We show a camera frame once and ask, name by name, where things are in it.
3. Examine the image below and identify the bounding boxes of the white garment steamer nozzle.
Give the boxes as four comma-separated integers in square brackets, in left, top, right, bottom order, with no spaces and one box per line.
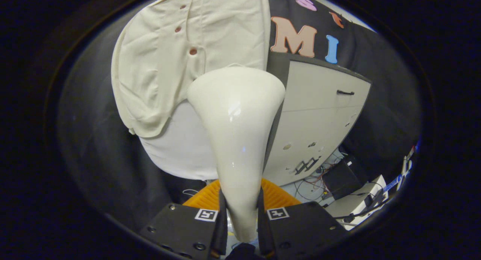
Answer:
[187,67,286,242]

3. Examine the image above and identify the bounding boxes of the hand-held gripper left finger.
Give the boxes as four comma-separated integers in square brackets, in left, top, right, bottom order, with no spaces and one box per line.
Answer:
[139,179,228,260]

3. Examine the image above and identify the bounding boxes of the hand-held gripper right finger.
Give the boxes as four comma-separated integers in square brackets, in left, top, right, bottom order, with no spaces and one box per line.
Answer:
[257,177,349,257]

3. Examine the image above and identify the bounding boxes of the grey cabinet with dark top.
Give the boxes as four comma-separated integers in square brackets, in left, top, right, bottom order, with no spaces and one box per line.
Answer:
[263,53,372,186]

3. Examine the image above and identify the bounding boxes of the blue and white stick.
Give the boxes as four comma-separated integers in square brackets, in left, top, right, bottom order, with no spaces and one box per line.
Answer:
[383,174,404,195]

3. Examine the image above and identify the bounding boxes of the cream button shirt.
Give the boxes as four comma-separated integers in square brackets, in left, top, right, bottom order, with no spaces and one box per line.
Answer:
[111,0,271,138]

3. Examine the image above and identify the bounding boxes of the black box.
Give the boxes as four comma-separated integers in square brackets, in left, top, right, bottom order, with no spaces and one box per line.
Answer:
[322,160,371,200]

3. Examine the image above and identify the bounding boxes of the white box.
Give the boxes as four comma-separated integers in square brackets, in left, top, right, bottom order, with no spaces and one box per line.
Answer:
[325,174,389,230]

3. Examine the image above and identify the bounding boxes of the floor cables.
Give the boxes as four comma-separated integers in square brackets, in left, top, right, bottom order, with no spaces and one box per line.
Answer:
[293,151,350,204]

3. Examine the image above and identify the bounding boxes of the white plastic part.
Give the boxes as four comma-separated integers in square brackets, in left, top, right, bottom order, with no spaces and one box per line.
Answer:
[402,147,416,178]

